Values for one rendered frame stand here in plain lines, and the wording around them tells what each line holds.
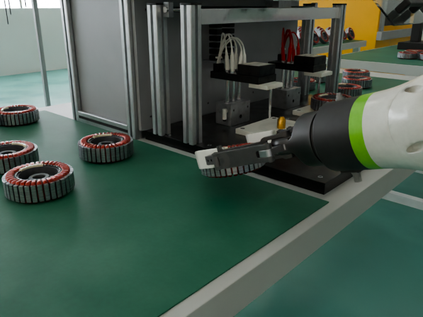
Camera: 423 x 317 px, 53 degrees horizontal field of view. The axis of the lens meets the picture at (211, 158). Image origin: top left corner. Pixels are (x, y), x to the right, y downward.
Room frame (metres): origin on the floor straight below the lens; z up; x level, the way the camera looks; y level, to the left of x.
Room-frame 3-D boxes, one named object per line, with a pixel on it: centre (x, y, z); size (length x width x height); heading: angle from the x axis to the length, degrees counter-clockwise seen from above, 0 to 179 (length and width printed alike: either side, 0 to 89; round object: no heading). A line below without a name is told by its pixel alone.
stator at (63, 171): (0.66, 0.29, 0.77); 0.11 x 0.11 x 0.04
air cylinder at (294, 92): (1.22, -0.22, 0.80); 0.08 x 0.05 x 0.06; 138
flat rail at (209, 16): (1.10, -0.17, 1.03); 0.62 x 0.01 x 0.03; 138
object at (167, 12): (1.15, -0.11, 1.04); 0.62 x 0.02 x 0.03; 138
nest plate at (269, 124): (0.95, -0.16, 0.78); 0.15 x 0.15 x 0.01; 48
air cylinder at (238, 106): (1.04, -0.05, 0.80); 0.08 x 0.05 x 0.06; 138
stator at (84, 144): (0.84, 0.22, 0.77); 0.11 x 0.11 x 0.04
